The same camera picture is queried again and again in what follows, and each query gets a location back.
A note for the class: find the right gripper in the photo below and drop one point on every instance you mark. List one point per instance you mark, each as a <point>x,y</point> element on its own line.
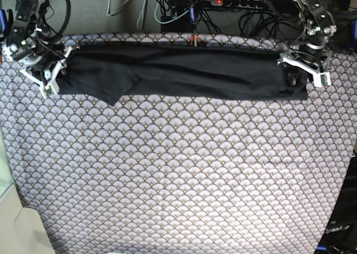
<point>42,66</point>

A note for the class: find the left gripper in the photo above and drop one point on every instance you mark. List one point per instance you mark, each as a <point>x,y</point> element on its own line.
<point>311,55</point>

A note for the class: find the dark navy T-shirt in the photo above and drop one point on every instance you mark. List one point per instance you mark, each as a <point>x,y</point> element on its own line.
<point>108,72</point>

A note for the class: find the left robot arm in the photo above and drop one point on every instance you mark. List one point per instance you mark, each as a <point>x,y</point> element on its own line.
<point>318,27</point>

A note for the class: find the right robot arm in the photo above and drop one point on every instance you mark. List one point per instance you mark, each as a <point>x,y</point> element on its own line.
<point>29,39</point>

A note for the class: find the white power strip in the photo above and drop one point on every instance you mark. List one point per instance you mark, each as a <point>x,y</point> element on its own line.
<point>245,4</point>

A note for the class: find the red table clamp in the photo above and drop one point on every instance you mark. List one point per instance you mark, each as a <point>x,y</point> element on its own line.
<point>194,39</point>

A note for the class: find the fan patterned tablecloth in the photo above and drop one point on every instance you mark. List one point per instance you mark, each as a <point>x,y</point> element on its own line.
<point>159,174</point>

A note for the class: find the black OpenArm case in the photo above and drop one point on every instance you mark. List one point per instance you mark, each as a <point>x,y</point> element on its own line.
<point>340,233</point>

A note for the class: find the beige cabinet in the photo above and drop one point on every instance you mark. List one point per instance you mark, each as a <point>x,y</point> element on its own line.
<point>22,230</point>

